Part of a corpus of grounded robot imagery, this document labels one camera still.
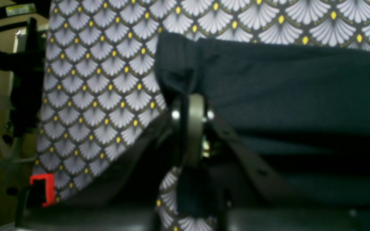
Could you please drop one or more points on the left gripper right finger side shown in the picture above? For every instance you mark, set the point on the left gripper right finger side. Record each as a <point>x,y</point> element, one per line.
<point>243,179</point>

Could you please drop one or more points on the left gripper black left finger side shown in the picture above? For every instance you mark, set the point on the left gripper black left finger side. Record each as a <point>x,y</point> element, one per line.
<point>133,180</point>

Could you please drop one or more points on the black T-shirt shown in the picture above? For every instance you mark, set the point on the black T-shirt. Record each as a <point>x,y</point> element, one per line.
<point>306,110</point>

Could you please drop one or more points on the patterned fan-print tablecloth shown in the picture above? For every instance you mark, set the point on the patterned fan-print tablecloth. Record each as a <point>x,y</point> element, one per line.
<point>99,87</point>

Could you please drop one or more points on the red clamp at table edge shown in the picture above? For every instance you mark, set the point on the red clamp at table edge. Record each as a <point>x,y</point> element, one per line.
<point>42,190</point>

